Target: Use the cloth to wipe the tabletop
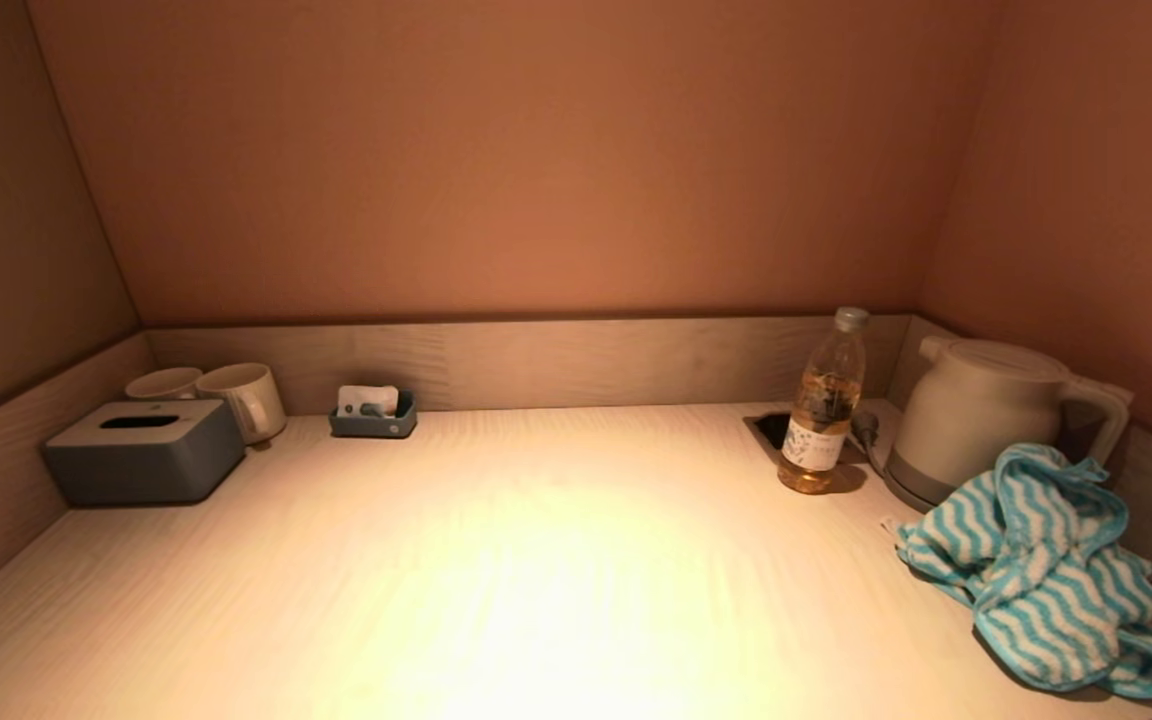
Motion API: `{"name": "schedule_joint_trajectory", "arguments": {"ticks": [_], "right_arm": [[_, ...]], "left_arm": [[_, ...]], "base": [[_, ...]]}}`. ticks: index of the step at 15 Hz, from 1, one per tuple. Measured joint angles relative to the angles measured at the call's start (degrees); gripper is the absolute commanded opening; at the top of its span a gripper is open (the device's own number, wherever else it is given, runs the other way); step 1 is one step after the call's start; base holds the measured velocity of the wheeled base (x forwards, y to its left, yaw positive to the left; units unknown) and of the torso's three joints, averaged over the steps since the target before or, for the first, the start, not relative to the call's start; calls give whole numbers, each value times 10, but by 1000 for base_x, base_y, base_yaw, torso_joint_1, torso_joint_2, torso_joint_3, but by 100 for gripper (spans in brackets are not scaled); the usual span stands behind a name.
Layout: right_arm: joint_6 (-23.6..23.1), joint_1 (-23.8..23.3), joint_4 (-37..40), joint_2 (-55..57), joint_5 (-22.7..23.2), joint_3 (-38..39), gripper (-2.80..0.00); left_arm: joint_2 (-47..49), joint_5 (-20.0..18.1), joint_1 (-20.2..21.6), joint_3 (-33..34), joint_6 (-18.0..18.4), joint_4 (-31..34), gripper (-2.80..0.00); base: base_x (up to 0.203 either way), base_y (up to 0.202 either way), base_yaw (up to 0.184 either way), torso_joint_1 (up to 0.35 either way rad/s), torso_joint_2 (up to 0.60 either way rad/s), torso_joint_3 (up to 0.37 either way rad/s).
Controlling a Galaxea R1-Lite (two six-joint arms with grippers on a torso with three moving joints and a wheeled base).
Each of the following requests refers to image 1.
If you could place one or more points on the clear bottle amber drink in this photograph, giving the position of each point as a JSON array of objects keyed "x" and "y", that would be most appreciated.
[{"x": 821, "y": 420}]

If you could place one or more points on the blue white striped cloth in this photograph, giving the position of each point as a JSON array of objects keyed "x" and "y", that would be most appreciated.
[{"x": 1036, "y": 580}]

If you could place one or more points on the white electric kettle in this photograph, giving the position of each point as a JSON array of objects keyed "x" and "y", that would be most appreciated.
[{"x": 976, "y": 420}]

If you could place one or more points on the grey tissue box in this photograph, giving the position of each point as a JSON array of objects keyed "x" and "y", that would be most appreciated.
[{"x": 136, "y": 465}]

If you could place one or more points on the small grey tray holder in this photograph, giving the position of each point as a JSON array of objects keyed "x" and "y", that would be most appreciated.
[{"x": 371, "y": 427}]

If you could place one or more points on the white sachets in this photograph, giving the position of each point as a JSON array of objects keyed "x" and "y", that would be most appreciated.
[{"x": 366, "y": 397}]

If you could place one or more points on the grey kettle base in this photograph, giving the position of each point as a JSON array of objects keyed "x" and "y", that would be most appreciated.
[{"x": 911, "y": 492}]

